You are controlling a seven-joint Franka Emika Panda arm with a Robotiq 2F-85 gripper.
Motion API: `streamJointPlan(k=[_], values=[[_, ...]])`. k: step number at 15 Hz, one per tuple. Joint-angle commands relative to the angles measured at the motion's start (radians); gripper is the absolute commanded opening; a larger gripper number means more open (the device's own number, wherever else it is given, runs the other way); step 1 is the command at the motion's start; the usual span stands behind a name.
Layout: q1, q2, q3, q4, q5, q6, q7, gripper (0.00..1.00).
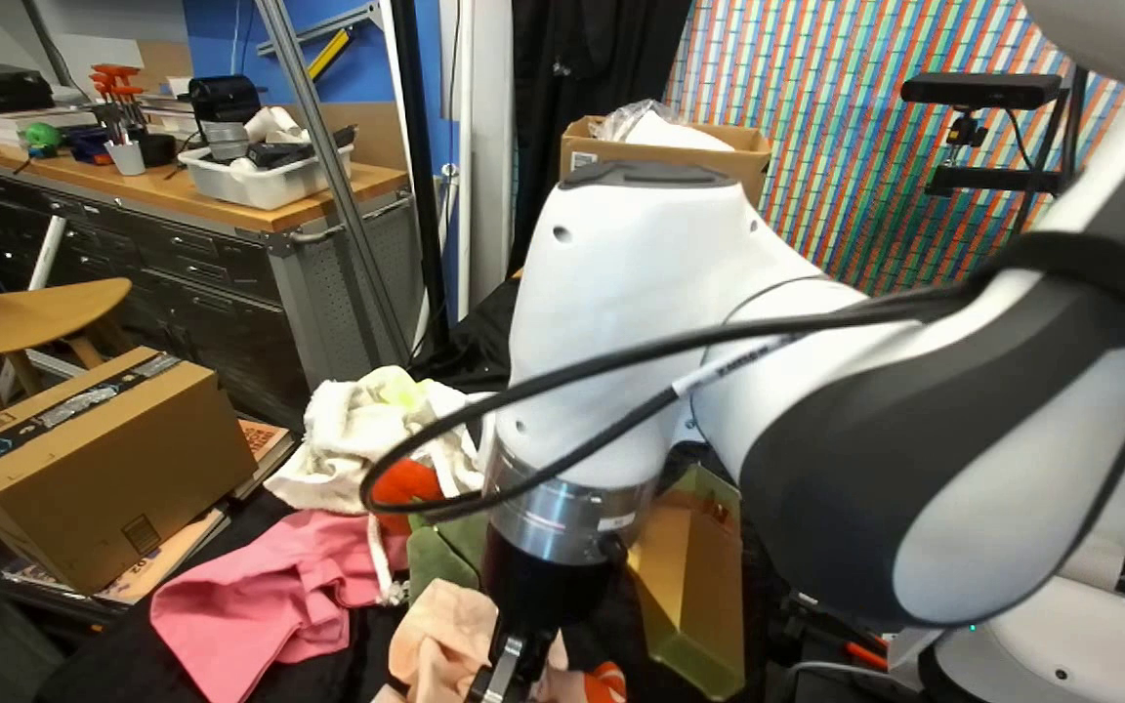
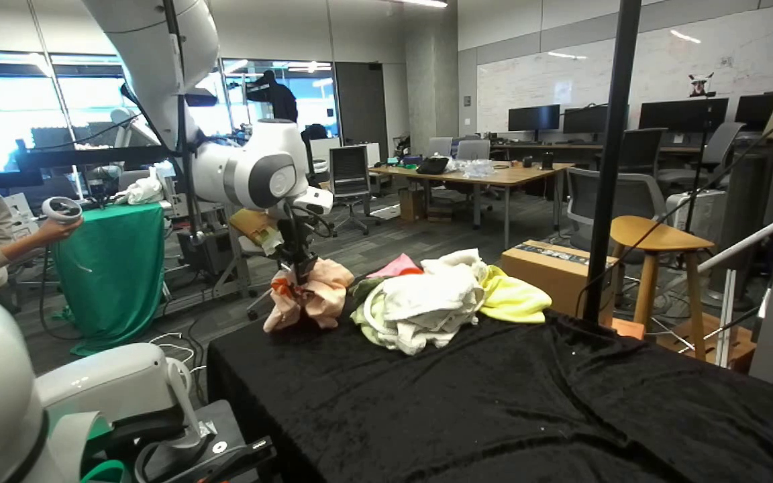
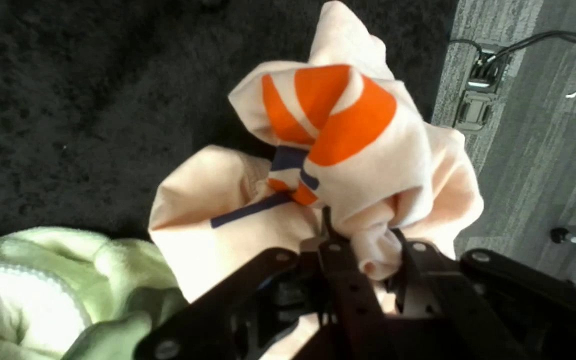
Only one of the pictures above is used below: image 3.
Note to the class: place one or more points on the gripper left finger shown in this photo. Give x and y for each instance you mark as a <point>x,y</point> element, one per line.
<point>248,300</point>

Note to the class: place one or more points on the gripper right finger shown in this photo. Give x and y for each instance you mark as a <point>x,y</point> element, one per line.
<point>473,305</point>

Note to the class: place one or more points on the white cloth with orange print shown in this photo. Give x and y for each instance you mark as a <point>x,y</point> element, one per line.
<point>358,150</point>

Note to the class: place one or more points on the light green towel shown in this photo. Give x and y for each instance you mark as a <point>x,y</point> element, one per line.
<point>63,295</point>

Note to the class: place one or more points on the floor socket box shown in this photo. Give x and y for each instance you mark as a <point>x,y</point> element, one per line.
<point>480,87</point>

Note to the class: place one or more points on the black shaggy rug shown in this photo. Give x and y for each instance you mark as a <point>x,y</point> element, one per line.
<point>118,100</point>

